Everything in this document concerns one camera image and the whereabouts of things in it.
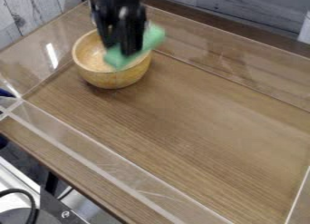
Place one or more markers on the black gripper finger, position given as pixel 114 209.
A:
pixel 108 30
pixel 132 36

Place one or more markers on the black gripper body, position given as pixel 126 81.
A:
pixel 110 12

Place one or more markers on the green rectangular block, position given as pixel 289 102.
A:
pixel 153 38

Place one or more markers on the brown wooden bowl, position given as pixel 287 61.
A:
pixel 97 72

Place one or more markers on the black table leg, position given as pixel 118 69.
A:
pixel 52 183

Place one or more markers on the clear acrylic tray enclosure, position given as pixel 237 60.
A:
pixel 204 144

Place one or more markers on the black metal bracket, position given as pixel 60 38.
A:
pixel 54 212

